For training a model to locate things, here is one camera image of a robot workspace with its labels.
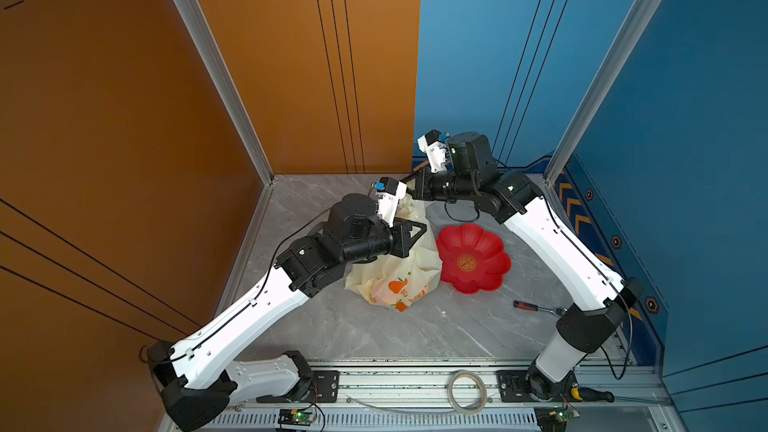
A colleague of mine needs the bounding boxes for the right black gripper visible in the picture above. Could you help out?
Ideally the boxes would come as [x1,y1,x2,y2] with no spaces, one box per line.
[396,167,479,203]

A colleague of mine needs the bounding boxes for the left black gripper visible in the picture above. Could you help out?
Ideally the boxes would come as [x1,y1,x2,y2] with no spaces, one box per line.
[340,216,427,269]

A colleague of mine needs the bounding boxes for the cream plastic bag orange prints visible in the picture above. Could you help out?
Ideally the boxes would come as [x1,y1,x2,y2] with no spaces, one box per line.
[345,195,442,312]

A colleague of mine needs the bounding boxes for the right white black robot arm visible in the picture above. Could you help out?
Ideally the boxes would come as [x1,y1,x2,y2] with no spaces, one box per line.
[407,130,643,401]

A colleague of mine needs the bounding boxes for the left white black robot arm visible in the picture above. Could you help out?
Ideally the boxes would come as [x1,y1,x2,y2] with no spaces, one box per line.
[144,193,428,431]

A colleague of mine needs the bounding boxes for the red flower-shaped plate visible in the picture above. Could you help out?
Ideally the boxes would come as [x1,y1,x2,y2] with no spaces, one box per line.
[437,224,512,295]

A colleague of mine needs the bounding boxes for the red black ratchet wrench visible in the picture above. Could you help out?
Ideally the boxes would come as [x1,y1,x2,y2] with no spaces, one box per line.
[513,300,566,317]

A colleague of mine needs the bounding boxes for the coiled clear tube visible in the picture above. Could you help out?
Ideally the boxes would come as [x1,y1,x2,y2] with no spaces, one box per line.
[446,370,489,416]

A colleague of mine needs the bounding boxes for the left green circuit board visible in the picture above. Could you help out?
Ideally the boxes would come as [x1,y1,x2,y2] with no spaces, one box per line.
[276,408,318,431]

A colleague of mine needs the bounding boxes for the green circuit board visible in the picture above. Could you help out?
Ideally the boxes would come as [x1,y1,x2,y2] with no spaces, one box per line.
[534,408,581,432]
[276,408,318,431]

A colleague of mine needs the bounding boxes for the right green circuit board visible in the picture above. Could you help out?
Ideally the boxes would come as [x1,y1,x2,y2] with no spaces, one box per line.
[534,408,581,432]

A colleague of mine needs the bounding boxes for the yellow black screwdriver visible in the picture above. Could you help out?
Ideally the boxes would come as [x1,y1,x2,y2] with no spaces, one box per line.
[570,387,615,403]

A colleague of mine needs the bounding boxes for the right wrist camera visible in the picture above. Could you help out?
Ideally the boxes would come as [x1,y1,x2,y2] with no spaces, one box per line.
[417,129,449,173]

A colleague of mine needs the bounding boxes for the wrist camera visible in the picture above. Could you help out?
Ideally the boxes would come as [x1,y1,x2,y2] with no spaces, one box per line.
[374,177,407,227]
[417,129,449,173]

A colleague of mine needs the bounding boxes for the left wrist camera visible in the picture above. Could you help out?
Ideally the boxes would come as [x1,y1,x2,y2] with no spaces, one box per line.
[374,177,407,227]

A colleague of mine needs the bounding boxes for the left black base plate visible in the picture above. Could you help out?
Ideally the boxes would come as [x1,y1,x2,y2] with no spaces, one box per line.
[256,370,340,404]

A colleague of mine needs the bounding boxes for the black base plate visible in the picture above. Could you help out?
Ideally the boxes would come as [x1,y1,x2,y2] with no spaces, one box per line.
[256,370,340,404]
[496,370,578,403]

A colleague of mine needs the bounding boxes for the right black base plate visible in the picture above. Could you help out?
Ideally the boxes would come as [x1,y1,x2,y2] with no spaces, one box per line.
[496,370,578,403]

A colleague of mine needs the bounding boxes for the aluminium rail frame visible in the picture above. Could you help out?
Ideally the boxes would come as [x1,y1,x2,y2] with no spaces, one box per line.
[202,359,686,431]

